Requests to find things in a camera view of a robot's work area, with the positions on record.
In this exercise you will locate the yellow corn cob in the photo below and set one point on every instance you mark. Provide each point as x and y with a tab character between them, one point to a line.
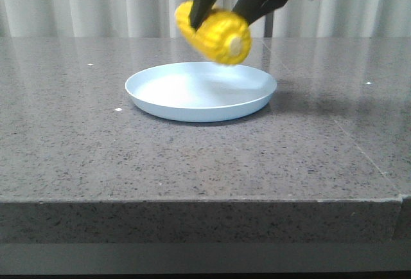
224	37

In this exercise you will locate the light blue round plate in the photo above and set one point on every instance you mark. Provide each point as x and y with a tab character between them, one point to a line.
200	91

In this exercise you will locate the white pleated curtain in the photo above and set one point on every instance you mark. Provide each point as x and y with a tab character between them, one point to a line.
155	18

